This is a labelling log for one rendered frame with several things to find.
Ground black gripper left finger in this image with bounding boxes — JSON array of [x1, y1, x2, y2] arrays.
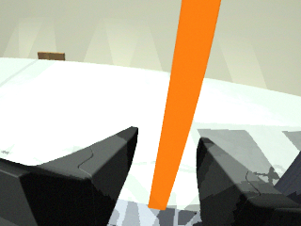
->
[[0, 127, 139, 226]]

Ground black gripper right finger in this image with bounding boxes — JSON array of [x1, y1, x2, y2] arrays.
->
[[196, 137, 301, 226]]

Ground orange handle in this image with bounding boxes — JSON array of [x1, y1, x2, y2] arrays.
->
[[148, 0, 222, 210]]

